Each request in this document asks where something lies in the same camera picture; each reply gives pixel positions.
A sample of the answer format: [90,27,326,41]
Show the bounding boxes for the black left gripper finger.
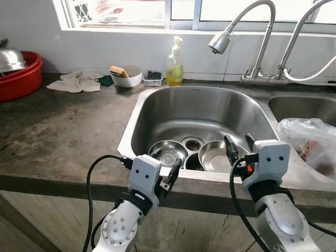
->
[167,159,182,185]

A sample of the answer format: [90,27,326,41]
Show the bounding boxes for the wide shiny steel bowl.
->
[198,140,248,174]

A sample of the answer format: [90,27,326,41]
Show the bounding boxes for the small rimmed steel bowl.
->
[148,140,189,168]

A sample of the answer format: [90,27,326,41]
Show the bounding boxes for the dark small bowl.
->
[184,152,206,172]

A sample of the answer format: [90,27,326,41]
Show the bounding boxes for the steel sink drain strainer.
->
[181,136,206,153]

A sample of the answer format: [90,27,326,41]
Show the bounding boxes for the stainless steel double sink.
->
[118,83,336,193]

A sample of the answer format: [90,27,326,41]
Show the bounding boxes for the clear plastic bag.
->
[277,118,336,177]

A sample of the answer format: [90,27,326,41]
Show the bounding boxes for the small clear plastic container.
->
[142,70,164,87]

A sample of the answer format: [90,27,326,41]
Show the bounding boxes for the yellow dish soap pump bottle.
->
[165,36,184,87]

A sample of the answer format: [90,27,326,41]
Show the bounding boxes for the white ceramic bowl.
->
[111,65,144,88]

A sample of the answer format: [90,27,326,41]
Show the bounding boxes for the steel gooseneck faucet spray head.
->
[208,0,290,85]

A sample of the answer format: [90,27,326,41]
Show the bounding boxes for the green scouring pad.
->
[97,75,116,87]

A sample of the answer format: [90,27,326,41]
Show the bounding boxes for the yellow sponge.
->
[109,66,130,79]

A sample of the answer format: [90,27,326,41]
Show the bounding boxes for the plain steel gooseneck faucet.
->
[273,0,336,82]

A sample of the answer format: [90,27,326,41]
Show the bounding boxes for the beige crumpled cloth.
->
[46,71,103,94]

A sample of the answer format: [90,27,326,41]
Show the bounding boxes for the red plastic basin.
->
[0,50,44,102]

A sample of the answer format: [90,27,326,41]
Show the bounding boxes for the large upturned steel bowl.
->
[0,37,27,75]

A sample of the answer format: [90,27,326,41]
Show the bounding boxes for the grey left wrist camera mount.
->
[128,154,163,203]

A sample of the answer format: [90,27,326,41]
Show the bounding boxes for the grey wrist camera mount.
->
[128,154,163,203]
[242,140,291,185]

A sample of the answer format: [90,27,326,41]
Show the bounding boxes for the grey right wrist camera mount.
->
[242,140,291,185]

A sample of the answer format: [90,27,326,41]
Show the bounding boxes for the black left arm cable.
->
[82,154,133,252]

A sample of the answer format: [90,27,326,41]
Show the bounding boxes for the white water hose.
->
[283,55,336,83]

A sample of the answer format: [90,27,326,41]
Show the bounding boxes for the black right arm rear cable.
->
[307,219,336,238]

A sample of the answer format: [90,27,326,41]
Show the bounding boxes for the white window frame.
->
[52,0,336,33]

